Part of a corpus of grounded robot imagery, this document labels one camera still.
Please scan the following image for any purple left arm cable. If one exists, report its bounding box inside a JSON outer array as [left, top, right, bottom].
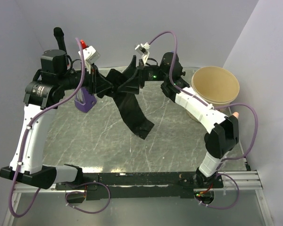
[[8, 37, 110, 218]]

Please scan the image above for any purple metronome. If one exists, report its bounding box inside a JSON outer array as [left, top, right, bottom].
[[74, 87, 97, 113]]

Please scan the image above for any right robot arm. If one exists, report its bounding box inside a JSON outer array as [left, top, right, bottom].
[[117, 52, 239, 188]]

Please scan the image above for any beige paper trash bin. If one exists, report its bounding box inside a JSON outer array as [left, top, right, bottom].
[[191, 66, 240, 113]]

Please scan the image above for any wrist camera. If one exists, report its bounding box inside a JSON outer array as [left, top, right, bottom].
[[80, 40, 100, 73], [134, 42, 150, 65]]

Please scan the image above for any black microphone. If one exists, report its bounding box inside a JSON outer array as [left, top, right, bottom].
[[53, 27, 69, 70]]

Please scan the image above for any black trash bag roll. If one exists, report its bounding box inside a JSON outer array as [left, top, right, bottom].
[[105, 69, 154, 140]]

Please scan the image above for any aluminium rail frame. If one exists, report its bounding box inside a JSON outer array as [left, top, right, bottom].
[[1, 68, 274, 226]]

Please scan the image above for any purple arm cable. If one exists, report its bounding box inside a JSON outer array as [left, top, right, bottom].
[[8, 37, 110, 218], [148, 30, 259, 210]]

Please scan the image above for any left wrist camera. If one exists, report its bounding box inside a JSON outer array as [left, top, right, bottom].
[[80, 40, 100, 73]]

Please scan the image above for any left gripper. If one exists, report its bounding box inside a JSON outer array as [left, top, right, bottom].
[[58, 60, 113, 96]]

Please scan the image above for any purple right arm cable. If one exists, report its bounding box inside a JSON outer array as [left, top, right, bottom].
[[148, 30, 259, 210]]

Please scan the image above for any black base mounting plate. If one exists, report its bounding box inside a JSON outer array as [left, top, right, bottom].
[[55, 171, 224, 201]]

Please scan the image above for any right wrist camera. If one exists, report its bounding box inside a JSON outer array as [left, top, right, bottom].
[[134, 42, 150, 65]]

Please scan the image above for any beige microphone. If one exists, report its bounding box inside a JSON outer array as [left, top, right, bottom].
[[233, 112, 239, 118]]

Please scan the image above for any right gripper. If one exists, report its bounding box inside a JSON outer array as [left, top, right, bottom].
[[116, 56, 168, 96]]

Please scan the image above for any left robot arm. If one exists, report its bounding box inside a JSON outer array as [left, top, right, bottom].
[[0, 46, 105, 189]]

